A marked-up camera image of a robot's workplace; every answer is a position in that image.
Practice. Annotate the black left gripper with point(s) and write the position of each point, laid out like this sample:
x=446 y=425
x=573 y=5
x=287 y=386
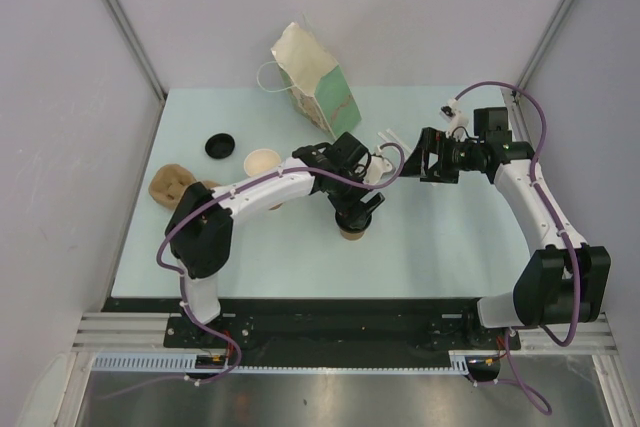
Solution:
x=353 y=204

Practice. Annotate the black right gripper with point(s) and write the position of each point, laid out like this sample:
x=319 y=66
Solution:
x=434 y=141

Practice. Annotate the black plastic cup lid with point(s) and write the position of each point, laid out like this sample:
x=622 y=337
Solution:
x=353 y=224

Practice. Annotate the single brown paper cup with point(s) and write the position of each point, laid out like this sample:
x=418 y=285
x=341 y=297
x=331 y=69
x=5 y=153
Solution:
x=352 y=235

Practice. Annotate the printed green paper bag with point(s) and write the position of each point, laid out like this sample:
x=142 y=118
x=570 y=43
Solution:
x=314 y=81

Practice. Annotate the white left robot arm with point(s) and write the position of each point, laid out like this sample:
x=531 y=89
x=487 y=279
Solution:
x=199 y=233

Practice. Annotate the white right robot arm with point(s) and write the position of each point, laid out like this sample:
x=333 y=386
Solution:
x=565 y=278

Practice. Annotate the stack of brown paper cups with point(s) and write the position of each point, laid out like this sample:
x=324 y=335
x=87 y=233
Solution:
x=260 y=161

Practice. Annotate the black lid stack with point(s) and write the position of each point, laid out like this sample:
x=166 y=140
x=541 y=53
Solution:
x=220 y=146

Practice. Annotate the brown pulp cup carrier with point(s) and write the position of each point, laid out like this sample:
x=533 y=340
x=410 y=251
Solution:
x=169 y=185

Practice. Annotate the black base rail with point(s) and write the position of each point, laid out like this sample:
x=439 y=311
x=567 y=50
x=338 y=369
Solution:
x=334 y=334

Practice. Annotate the white slotted cable duct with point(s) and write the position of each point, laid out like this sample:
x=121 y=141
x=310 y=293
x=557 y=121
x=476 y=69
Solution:
x=150 y=361

